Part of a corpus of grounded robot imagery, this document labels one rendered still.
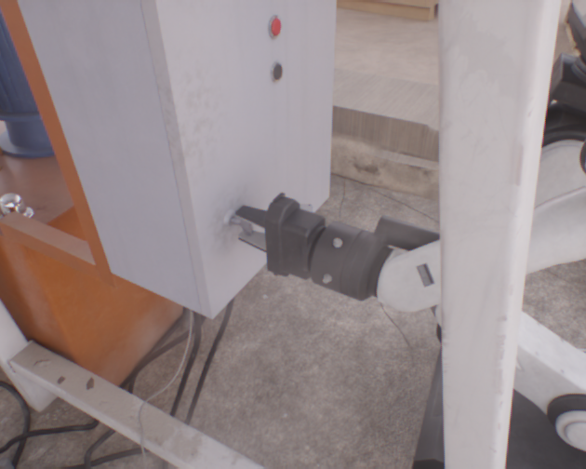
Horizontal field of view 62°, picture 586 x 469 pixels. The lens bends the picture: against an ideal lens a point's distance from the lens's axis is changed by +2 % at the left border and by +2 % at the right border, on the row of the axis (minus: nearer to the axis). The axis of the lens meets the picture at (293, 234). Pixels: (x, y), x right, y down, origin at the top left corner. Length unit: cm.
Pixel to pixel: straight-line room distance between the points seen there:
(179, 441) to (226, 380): 40
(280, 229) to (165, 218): 17
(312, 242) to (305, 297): 110
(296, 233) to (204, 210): 13
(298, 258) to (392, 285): 14
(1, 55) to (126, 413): 87
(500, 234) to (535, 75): 10
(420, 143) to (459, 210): 184
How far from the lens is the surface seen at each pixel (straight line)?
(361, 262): 57
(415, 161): 219
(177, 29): 56
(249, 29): 66
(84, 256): 95
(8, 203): 117
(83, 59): 65
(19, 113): 141
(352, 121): 225
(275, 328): 161
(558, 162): 81
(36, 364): 138
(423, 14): 370
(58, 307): 126
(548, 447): 130
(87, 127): 71
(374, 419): 143
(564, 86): 79
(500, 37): 28
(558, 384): 117
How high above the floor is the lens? 120
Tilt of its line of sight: 37 degrees down
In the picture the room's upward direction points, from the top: 1 degrees counter-clockwise
